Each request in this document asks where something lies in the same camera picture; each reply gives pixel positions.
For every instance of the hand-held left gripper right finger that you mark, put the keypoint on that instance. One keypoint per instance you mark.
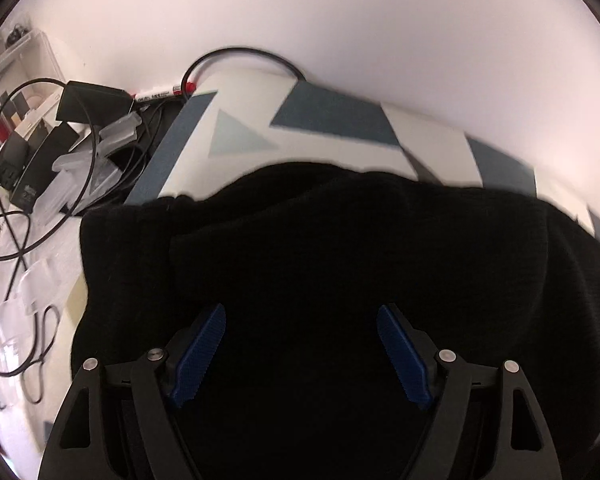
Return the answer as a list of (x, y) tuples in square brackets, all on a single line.
[(402, 355)]

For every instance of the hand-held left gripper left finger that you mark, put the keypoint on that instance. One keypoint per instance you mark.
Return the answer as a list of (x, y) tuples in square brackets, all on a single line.
[(200, 355)]

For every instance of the black knit garment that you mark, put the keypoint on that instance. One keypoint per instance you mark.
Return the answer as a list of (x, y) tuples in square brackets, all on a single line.
[(305, 240)]

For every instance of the clear plastic bag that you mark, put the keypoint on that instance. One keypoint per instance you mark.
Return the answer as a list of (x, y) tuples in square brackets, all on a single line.
[(35, 285)]

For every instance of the clear plastic pieces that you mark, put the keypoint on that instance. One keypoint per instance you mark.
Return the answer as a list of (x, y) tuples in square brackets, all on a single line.
[(100, 160)]

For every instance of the black power brick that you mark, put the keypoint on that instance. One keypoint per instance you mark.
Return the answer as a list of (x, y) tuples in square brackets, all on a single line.
[(37, 170)]

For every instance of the geometric patterned tablecloth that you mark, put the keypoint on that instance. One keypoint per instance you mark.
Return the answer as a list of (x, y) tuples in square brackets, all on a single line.
[(250, 100)]

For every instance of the white marker pen red cap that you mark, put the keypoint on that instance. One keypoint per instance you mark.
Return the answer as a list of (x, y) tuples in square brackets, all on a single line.
[(155, 94)]

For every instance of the black power adapter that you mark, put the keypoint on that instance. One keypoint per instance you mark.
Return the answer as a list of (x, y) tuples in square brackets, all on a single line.
[(92, 100)]

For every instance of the clear plastic storage box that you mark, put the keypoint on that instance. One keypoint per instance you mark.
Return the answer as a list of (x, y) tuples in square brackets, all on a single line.
[(25, 60)]

